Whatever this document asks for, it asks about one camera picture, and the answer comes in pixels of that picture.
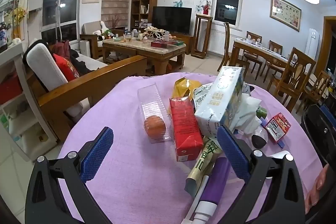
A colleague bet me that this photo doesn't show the large window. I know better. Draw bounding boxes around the large window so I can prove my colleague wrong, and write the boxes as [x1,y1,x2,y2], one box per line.
[40,0,79,43]

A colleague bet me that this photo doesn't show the white paper slip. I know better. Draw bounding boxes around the white paper slip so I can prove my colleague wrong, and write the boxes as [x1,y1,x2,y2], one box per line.
[264,151,290,180]

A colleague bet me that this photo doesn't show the white shelf unit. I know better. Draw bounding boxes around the white shelf unit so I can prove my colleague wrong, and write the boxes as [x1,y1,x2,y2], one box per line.
[0,43,59,161]

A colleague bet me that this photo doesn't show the wooden coffee table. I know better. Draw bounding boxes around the wooden coffee table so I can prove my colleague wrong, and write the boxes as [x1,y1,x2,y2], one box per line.
[102,35,186,75]

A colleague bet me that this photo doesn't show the dark clothes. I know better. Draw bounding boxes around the dark clothes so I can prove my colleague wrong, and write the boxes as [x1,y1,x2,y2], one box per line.
[51,40,93,75]

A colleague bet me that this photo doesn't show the wooden armchair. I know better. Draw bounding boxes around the wooden armchair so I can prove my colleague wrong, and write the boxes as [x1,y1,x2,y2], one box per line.
[79,21,124,59]

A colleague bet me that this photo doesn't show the plush toys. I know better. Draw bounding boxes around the plush toys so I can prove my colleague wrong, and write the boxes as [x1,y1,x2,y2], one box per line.
[94,21,117,41]

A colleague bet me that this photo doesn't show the wooden bookshelf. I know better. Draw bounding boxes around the wooden bookshelf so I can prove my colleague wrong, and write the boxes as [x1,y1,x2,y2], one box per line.
[130,0,159,30]

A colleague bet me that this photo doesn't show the yellow flowers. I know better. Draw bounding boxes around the yellow flowers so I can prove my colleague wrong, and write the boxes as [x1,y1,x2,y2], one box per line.
[10,5,28,25]

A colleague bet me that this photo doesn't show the green box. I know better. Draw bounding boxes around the green box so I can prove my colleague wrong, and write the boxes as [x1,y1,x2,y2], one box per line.
[256,106,268,119]

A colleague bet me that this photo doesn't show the wooden dining chair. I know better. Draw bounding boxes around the wooden dining chair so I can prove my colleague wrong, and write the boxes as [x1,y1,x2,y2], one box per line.
[245,31,263,47]
[268,40,283,56]
[217,22,250,75]
[266,47,317,113]
[302,70,332,110]

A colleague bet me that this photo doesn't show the white radiator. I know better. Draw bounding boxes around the white radiator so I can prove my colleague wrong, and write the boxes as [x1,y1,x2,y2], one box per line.
[209,30,234,55]

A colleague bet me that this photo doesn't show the small red box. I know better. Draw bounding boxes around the small red box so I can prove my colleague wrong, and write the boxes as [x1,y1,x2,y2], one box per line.
[265,112,291,144]

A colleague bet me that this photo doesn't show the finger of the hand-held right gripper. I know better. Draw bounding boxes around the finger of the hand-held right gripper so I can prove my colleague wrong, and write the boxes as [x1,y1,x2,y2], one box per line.
[310,105,336,163]

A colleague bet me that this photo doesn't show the white blue carton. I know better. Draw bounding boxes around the white blue carton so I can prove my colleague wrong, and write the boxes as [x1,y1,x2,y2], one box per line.
[194,66,244,138]

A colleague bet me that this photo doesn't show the white standing air conditioner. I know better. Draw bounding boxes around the white standing air conditioner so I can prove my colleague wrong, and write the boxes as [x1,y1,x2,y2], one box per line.
[306,28,320,62]

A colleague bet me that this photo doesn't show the framed floral picture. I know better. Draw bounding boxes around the framed floral picture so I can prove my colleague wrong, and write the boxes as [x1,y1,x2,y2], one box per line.
[270,0,302,32]

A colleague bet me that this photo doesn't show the person's right hand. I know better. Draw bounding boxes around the person's right hand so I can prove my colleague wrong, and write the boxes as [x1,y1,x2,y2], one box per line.
[305,161,336,208]

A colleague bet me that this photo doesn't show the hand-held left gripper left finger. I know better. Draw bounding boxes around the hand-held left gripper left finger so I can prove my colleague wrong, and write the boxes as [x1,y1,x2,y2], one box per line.
[24,126,114,224]

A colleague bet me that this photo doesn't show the white air purifier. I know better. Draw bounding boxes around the white air purifier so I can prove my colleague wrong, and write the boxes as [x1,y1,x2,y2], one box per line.
[79,40,91,57]

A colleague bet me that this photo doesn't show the red carton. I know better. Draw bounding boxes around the red carton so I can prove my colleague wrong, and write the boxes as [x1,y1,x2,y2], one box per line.
[169,97,205,162]

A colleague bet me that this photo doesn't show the beige green wrapper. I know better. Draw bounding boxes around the beige green wrapper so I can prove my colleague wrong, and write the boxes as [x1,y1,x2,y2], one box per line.
[185,137,223,198]

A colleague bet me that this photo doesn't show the wooden door frame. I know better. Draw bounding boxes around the wooden door frame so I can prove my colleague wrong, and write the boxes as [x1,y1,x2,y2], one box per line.
[314,16,336,75]

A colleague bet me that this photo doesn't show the red flower vase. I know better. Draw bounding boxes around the red flower vase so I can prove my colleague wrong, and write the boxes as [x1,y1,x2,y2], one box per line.
[198,0,212,15]

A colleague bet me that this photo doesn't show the wooden sofa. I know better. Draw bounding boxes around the wooden sofa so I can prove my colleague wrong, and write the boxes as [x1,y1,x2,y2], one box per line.
[22,40,147,135]

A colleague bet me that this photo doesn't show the wooden television stand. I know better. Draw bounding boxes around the wooden television stand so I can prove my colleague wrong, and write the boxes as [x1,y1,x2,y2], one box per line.
[168,32,196,55]

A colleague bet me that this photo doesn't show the clear plastic container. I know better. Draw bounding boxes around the clear plastic container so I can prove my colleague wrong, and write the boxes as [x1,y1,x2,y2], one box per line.
[138,82,173,145]

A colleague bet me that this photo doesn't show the red gift box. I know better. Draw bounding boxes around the red gift box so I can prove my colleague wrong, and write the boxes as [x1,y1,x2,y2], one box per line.
[150,40,169,48]

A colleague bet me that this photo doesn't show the black television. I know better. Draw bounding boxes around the black television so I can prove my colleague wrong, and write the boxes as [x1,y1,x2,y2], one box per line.
[152,6,193,35]

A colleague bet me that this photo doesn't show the small window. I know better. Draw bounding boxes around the small window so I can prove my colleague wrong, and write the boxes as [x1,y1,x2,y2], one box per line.
[211,0,244,29]

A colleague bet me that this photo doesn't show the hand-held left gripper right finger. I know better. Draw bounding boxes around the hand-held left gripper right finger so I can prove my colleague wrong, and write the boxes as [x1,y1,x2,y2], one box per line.
[217,125,307,224]

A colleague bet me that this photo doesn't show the assorted coffee table clutter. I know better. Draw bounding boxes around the assorted coffee table clutter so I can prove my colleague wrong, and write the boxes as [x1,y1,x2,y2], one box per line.
[113,26,184,48]

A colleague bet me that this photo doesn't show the red cushion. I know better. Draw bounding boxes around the red cushion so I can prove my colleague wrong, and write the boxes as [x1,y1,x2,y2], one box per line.
[53,53,80,82]

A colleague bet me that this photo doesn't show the dark glass bottle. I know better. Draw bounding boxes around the dark glass bottle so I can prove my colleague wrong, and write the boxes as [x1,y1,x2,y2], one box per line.
[0,21,11,54]

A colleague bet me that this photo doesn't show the wooden dining table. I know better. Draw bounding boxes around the wooden dining table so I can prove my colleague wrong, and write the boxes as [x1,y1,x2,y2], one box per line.
[232,38,292,75]

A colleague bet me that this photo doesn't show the orange fruit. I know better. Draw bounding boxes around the orange fruit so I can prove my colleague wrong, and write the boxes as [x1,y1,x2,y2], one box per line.
[143,115,167,139]

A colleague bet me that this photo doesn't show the yellow packet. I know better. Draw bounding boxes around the yellow packet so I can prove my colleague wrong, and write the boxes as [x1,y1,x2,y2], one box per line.
[172,77,203,107]

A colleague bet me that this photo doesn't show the tall wooden plant stand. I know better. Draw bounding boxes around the tall wooden plant stand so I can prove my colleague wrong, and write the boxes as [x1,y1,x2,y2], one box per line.
[191,13,214,59]

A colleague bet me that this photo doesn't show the purple tube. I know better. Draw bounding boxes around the purple tube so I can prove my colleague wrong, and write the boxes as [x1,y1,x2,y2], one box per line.
[184,157,232,224]

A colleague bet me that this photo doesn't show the white plastic stick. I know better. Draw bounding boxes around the white plastic stick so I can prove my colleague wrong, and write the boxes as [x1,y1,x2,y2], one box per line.
[181,174,210,224]

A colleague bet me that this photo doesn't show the purple tablecloth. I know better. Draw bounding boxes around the purple tablecloth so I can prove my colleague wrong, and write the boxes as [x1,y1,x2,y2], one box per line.
[57,72,324,224]

